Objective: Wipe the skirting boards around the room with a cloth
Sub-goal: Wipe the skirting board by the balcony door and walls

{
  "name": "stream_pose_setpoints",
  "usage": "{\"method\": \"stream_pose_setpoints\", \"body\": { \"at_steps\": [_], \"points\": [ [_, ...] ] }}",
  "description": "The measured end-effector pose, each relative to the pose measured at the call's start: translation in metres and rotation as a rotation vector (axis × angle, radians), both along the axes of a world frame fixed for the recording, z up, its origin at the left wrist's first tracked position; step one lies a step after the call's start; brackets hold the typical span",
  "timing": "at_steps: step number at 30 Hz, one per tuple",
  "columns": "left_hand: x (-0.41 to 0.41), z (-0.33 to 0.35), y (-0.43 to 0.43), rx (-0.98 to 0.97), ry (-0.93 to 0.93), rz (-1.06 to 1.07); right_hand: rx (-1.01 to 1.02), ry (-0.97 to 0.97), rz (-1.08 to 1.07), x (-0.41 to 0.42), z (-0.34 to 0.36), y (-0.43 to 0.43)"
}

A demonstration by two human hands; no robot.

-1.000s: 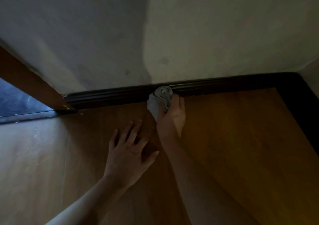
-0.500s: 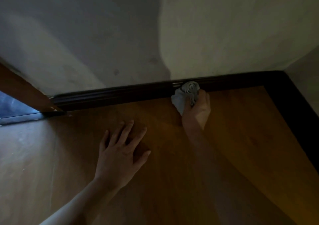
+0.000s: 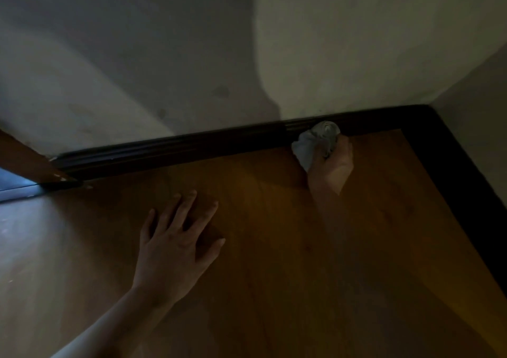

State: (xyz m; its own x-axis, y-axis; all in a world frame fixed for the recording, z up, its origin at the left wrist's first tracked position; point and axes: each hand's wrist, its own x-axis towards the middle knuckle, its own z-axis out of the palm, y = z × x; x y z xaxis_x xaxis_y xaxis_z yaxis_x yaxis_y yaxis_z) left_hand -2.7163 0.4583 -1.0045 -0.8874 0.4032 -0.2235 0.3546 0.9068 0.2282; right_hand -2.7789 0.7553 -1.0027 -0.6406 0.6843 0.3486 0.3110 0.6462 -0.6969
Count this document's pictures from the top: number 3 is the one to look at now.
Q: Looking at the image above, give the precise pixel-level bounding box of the brown wooden door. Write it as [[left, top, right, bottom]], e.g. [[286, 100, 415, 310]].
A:
[[0, 129, 84, 191]]

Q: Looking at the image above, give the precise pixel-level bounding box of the person's left forearm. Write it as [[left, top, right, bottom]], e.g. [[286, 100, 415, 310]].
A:
[[51, 286, 175, 358]]

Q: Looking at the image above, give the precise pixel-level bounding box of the long dark wooden baseboard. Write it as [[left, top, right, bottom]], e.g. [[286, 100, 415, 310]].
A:
[[51, 105, 432, 182]]

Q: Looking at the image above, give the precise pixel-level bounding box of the short dark wooden baseboard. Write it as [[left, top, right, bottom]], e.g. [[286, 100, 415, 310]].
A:
[[400, 106, 507, 296]]

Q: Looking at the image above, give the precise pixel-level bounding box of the person's right forearm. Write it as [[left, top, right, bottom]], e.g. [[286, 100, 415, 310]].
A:
[[311, 185, 381, 291]]

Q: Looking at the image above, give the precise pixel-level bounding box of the person's right hand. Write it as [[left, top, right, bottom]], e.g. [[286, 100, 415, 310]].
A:
[[307, 134, 354, 197]]

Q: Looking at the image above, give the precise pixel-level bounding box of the grey cleaning cloth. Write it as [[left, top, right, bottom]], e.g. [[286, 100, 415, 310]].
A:
[[292, 121, 341, 173]]

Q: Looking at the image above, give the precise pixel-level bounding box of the person's left hand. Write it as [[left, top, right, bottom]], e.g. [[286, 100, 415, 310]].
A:
[[132, 190, 226, 308]]

